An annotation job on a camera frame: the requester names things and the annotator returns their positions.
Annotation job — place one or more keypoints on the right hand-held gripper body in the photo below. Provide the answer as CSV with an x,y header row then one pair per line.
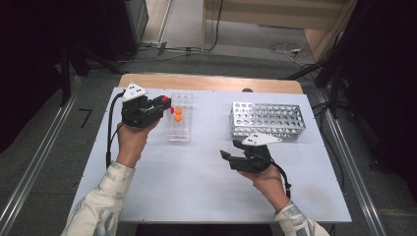
x,y
255,157

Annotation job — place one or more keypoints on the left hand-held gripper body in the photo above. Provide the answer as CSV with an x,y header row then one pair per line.
x,y
137,113

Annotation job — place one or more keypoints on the orange-capped test tube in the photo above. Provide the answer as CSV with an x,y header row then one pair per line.
x,y
178,118
178,110

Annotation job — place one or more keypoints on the clear plastic tube rack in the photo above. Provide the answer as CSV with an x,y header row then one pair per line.
x,y
180,131

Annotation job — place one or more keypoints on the metal tube rack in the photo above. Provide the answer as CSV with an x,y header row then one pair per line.
x,y
278,114

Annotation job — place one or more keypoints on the person's left hand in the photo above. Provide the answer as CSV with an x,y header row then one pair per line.
x,y
131,144

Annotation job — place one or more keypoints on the person's right hand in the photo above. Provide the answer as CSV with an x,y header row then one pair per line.
x,y
268,187

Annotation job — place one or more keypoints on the wooden table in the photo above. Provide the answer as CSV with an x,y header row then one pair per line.
x,y
196,82

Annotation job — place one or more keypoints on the black metal stand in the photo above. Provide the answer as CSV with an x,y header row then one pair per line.
x,y
334,82
65,75

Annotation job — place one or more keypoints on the black cabinet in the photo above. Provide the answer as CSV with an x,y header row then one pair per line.
x,y
131,26

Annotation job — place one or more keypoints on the black curtain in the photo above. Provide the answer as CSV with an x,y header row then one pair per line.
x,y
387,82
32,65

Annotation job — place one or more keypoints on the wooden desk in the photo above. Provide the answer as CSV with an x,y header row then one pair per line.
x,y
272,13

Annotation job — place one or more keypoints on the metal floor rail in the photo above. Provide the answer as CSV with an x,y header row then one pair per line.
x,y
357,183
36,157

